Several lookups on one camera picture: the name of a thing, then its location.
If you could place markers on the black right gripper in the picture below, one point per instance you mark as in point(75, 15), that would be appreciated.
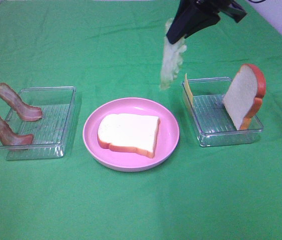
point(195, 15)

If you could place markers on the green table cloth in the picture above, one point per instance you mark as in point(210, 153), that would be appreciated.
point(113, 49)

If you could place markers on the clear plastic tray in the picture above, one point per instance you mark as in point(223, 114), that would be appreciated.
point(52, 132)
point(212, 125)

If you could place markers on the bacon strip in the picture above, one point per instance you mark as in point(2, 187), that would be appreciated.
point(9, 138)
point(26, 112)

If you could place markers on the pink round plate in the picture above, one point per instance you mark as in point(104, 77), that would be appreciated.
point(167, 140)

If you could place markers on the toast bread slice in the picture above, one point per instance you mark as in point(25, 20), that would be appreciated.
point(129, 133)
point(244, 96)

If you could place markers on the green lettuce leaf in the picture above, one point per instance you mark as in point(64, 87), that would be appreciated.
point(171, 62)

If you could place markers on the right clear plastic tray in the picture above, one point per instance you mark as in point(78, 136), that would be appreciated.
point(212, 125)

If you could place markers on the left clear plastic tray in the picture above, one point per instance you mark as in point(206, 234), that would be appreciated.
point(52, 132)

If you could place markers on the yellow cheese slice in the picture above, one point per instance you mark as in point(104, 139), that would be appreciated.
point(188, 92)

